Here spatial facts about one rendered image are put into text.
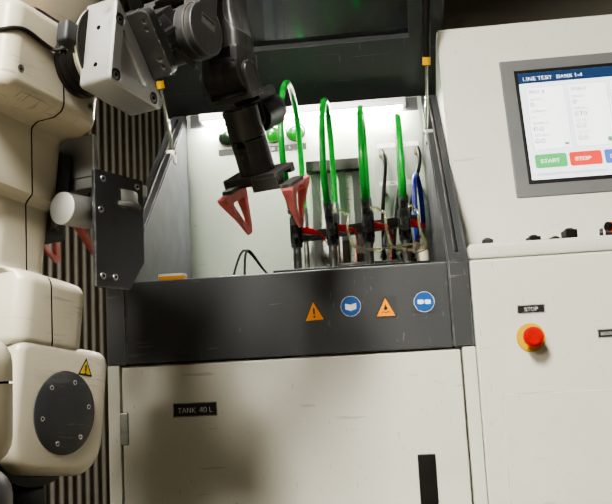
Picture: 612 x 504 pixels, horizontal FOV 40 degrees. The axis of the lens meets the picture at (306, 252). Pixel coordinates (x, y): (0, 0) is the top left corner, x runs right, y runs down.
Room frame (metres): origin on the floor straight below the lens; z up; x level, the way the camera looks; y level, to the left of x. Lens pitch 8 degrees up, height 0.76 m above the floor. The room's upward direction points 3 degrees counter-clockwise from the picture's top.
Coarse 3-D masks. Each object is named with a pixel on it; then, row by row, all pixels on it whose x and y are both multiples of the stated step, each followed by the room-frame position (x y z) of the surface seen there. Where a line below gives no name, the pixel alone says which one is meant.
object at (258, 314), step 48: (144, 288) 1.62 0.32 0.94; (192, 288) 1.61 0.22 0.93; (240, 288) 1.60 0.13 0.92; (288, 288) 1.59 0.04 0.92; (336, 288) 1.58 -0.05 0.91; (384, 288) 1.57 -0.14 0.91; (432, 288) 1.56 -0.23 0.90; (144, 336) 1.62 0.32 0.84; (192, 336) 1.61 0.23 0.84; (240, 336) 1.60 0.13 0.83; (288, 336) 1.59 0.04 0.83; (336, 336) 1.58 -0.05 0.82; (384, 336) 1.57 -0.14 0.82; (432, 336) 1.56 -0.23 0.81
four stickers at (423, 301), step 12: (348, 300) 1.58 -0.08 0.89; (360, 300) 1.57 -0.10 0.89; (384, 300) 1.57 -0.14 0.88; (420, 300) 1.56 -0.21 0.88; (432, 300) 1.56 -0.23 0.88; (312, 312) 1.58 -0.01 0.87; (324, 312) 1.58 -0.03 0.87; (348, 312) 1.58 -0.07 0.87; (360, 312) 1.57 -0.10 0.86; (384, 312) 1.57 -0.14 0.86; (396, 312) 1.57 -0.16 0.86; (420, 312) 1.56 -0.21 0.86
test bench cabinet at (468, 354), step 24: (216, 360) 1.63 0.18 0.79; (240, 360) 1.62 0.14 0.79; (120, 384) 1.63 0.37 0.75; (120, 408) 1.63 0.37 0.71; (480, 408) 1.56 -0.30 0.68; (480, 432) 1.55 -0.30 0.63; (120, 456) 1.62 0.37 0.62; (480, 456) 1.55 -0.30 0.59; (120, 480) 1.62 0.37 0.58; (480, 480) 1.56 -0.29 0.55
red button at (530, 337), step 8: (520, 328) 1.54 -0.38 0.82; (528, 328) 1.51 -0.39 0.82; (536, 328) 1.51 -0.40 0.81; (520, 336) 1.54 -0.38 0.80; (528, 336) 1.51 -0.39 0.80; (536, 336) 1.50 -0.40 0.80; (544, 336) 1.54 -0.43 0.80; (520, 344) 1.54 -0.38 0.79; (528, 344) 1.51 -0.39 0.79; (536, 344) 1.51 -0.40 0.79
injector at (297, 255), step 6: (294, 222) 1.83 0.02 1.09; (294, 228) 1.84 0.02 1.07; (300, 228) 1.84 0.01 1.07; (294, 234) 1.82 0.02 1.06; (300, 234) 1.84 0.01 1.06; (294, 240) 1.82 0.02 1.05; (300, 240) 1.84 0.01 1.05; (294, 246) 1.84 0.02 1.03; (300, 246) 1.84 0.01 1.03; (294, 252) 1.84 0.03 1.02; (300, 252) 1.84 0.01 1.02; (294, 258) 1.84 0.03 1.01; (300, 258) 1.84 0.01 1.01; (294, 264) 1.84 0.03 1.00; (300, 264) 1.84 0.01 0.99
